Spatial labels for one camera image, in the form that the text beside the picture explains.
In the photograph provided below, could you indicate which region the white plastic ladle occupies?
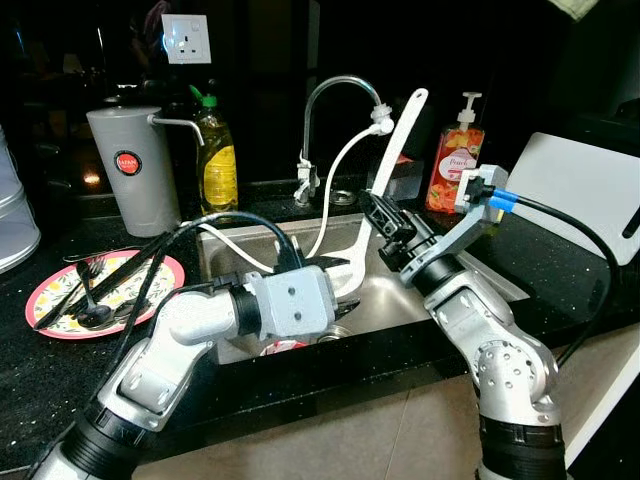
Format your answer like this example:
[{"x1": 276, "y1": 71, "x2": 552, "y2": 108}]
[{"x1": 325, "y1": 88, "x2": 429, "y2": 301}]

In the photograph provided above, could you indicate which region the round sink drain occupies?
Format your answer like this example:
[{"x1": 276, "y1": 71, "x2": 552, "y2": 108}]
[{"x1": 318, "y1": 324, "x2": 353, "y2": 343}]

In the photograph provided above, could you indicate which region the dark sponge holder box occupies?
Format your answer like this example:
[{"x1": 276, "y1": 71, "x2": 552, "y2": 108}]
[{"x1": 375, "y1": 155, "x2": 426, "y2": 201}]

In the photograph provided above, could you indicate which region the red soap pump bottle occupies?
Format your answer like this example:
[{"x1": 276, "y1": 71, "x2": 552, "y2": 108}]
[{"x1": 425, "y1": 92, "x2": 487, "y2": 214}]

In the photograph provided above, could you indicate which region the red white dish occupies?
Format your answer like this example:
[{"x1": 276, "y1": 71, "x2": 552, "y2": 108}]
[{"x1": 258, "y1": 338, "x2": 311, "y2": 358}]

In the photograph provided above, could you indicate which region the chrome gooseneck faucet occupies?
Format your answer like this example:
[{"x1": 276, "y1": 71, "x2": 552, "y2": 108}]
[{"x1": 296, "y1": 75, "x2": 387, "y2": 207}]

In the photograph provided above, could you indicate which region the stainless steel sink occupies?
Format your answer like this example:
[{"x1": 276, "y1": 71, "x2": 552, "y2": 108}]
[{"x1": 196, "y1": 210, "x2": 531, "y2": 366}]

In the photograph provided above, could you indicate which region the beige base cabinet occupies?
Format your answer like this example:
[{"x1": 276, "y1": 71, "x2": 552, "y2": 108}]
[{"x1": 130, "y1": 325, "x2": 640, "y2": 480}]

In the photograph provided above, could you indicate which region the yellow cooking oil bottle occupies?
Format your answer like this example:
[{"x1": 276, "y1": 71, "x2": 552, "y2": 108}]
[{"x1": 190, "y1": 86, "x2": 240, "y2": 216}]

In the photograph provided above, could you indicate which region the red rimmed patterned plate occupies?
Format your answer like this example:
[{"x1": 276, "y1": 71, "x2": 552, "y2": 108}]
[{"x1": 25, "y1": 248, "x2": 187, "y2": 341}]

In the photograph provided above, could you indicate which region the white cutting board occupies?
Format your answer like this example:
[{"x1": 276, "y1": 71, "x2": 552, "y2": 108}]
[{"x1": 505, "y1": 132, "x2": 640, "y2": 267}]

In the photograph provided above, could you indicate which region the grey canister with red badge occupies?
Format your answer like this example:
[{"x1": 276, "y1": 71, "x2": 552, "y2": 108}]
[{"x1": 86, "y1": 106, "x2": 181, "y2": 238}]

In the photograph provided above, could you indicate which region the black chopstick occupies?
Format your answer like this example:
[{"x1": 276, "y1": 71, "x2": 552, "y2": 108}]
[
  {"x1": 33, "y1": 240, "x2": 166, "y2": 330},
  {"x1": 45, "y1": 234, "x2": 179, "y2": 326}
]

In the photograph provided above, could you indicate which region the metal canister spout pipe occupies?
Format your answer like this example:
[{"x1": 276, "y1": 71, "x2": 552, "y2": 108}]
[{"x1": 150, "y1": 115, "x2": 206, "y2": 147}]

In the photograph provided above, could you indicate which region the black spoon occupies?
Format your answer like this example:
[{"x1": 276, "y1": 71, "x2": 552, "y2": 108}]
[{"x1": 75, "y1": 290, "x2": 151, "y2": 331}]

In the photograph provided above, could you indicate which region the black fork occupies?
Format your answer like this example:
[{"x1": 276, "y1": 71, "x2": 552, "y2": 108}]
[{"x1": 75, "y1": 257, "x2": 106, "y2": 311}]

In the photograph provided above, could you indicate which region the green cloth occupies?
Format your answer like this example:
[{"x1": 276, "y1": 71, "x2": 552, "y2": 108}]
[{"x1": 548, "y1": 0, "x2": 601, "y2": 23}]

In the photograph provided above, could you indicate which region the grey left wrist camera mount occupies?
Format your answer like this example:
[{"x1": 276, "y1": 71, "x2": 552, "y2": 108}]
[{"x1": 243, "y1": 265, "x2": 338, "y2": 341}]

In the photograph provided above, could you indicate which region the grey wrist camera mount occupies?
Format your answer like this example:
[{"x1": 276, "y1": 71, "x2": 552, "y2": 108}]
[
  {"x1": 243, "y1": 265, "x2": 338, "y2": 341},
  {"x1": 400, "y1": 165, "x2": 501, "y2": 286}
]

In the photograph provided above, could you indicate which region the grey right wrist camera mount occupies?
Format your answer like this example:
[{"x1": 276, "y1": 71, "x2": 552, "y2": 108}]
[{"x1": 400, "y1": 165, "x2": 501, "y2": 286}]

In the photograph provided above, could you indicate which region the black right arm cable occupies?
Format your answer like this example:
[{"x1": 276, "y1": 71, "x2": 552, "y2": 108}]
[{"x1": 505, "y1": 195, "x2": 621, "y2": 366}]

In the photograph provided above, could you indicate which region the white wall socket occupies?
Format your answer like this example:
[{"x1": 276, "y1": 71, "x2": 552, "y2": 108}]
[{"x1": 162, "y1": 14, "x2": 213, "y2": 65}]

